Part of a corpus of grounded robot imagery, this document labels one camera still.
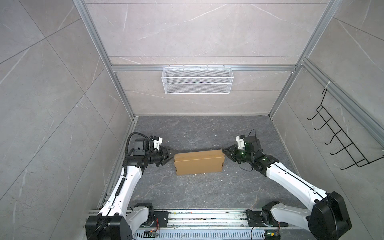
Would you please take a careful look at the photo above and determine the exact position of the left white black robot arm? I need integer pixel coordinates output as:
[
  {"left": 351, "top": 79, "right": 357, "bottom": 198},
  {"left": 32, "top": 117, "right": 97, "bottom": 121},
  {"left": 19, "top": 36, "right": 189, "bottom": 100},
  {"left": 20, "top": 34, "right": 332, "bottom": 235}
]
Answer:
[{"left": 85, "top": 146, "right": 179, "bottom": 240}]

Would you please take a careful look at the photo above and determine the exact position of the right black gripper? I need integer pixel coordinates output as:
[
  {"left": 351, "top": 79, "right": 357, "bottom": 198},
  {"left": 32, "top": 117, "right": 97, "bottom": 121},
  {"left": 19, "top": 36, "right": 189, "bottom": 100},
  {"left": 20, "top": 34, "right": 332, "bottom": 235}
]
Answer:
[{"left": 221, "top": 145, "right": 253, "bottom": 165}]

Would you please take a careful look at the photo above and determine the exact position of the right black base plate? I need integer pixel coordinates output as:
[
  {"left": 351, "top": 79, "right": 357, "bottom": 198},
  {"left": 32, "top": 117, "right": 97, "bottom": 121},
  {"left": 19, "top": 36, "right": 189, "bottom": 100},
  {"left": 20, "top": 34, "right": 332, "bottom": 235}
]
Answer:
[{"left": 245, "top": 209, "right": 289, "bottom": 228}]

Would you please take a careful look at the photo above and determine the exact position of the brown cardboard box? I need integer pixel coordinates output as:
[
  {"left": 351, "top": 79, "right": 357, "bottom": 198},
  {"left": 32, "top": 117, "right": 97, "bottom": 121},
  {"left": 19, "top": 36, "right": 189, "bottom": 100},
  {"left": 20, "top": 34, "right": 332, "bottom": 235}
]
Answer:
[{"left": 174, "top": 150, "right": 225, "bottom": 176}]

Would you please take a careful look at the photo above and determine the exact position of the aluminium mounting rail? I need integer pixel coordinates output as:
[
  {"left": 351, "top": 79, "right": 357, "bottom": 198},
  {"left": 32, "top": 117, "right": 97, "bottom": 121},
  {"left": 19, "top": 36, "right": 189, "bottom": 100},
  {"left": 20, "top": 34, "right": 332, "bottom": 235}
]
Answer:
[{"left": 84, "top": 208, "right": 302, "bottom": 231}]

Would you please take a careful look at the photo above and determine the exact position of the black wire hook rack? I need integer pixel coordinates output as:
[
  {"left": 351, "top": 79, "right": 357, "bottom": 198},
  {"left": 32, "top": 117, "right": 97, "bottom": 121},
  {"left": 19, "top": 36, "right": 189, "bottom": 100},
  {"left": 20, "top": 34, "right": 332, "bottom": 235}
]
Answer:
[{"left": 307, "top": 89, "right": 384, "bottom": 170}]

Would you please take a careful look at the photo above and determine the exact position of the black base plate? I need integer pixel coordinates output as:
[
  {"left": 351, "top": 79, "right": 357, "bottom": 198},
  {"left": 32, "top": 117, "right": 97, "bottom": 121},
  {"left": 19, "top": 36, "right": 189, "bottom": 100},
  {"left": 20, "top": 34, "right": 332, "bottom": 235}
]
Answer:
[
  {"left": 151, "top": 211, "right": 169, "bottom": 228},
  {"left": 245, "top": 209, "right": 289, "bottom": 228}
]

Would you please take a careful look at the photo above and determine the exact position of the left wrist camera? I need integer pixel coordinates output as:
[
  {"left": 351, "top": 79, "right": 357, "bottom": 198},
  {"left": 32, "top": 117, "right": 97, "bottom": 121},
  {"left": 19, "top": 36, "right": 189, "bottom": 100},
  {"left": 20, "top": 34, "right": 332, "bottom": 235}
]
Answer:
[{"left": 133, "top": 136, "right": 163, "bottom": 156}]

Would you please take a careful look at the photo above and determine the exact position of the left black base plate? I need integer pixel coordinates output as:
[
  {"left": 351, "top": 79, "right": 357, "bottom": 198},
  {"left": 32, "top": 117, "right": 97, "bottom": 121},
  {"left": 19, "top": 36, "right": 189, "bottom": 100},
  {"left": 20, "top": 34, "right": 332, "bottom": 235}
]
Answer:
[{"left": 151, "top": 211, "right": 169, "bottom": 228}]

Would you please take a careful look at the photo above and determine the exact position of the white wire mesh basket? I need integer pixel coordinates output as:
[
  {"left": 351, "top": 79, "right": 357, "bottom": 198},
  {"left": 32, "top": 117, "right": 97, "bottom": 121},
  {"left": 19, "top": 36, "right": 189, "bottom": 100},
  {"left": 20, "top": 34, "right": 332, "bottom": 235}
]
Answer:
[{"left": 162, "top": 67, "right": 234, "bottom": 95}]

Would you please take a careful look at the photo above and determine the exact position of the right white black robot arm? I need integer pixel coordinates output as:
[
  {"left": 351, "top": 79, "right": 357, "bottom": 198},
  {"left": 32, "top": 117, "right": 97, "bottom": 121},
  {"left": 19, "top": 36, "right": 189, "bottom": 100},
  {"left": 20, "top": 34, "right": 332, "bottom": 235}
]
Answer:
[{"left": 222, "top": 145, "right": 352, "bottom": 240}]

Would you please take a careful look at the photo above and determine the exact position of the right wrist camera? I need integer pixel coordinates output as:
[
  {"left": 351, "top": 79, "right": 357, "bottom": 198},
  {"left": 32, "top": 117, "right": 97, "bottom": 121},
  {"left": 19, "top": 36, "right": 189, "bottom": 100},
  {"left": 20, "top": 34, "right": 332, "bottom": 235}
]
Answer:
[{"left": 236, "top": 135, "right": 261, "bottom": 152}]

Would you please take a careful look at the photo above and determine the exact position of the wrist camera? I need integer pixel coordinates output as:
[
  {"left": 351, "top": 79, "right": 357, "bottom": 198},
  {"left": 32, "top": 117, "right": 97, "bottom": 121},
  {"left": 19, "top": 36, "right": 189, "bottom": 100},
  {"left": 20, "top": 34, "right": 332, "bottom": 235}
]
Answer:
[
  {"left": 133, "top": 136, "right": 163, "bottom": 156},
  {"left": 236, "top": 135, "right": 261, "bottom": 152}
]

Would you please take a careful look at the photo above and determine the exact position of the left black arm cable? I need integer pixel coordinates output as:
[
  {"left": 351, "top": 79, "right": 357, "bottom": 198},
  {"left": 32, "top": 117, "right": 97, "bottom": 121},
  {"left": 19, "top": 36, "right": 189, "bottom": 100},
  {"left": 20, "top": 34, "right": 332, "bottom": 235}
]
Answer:
[{"left": 86, "top": 131, "right": 151, "bottom": 240}]

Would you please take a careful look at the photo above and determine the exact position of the white cable duct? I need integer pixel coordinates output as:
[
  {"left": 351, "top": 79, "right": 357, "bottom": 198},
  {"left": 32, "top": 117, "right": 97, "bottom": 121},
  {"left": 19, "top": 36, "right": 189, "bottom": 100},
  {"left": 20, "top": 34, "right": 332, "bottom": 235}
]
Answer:
[{"left": 133, "top": 229, "right": 265, "bottom": 240}]

